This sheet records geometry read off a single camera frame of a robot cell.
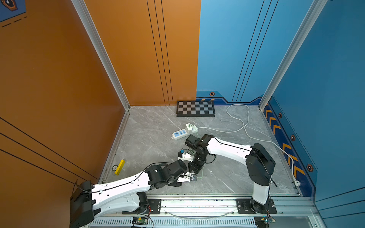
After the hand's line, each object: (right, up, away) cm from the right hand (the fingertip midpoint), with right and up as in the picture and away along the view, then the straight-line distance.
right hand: (190, 173), depth 77 cm
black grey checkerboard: (+5, +38, +37) cm, 54 cm away
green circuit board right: (+36, -21, -7) cm, 42 cm away
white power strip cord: (+63, -7, +6) cm, 63 cm away
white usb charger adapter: (+1, +23, +19) cm, 30 cm away
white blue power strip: (-6, +20, +22) cm, 30 cm away
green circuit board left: (-26, -22, -5) cm, 34 cm away
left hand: (-4, +2, +1) cm, 5 cm away
